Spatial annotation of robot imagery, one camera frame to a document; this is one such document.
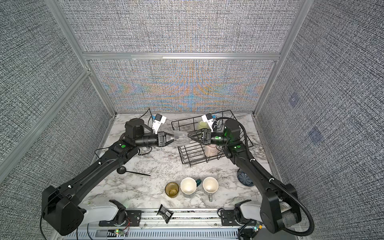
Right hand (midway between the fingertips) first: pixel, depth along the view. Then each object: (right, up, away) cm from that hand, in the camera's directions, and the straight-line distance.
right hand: (190, 137), depth 68 cm
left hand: (-6, -1, 0) cm, 6 cm away
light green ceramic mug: (+7, +6, +27) cm, 28 cm away
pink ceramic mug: (+12, -9, +19) cm, 24 cm away
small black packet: (-12, -38, +5) cm, 40 cm away
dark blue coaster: (+30, -25, +17) cm, 43 cm away
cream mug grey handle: (+11, -28, +14) cm, 33 cm away
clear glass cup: (-4, -1, +2) cm, 5 cm away
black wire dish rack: (+4, -7, +29) cm, 30 cm away
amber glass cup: (-10, -29, +13) cm, 34 cm away
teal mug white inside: (-1, -27, +12) cm, 29 cm away
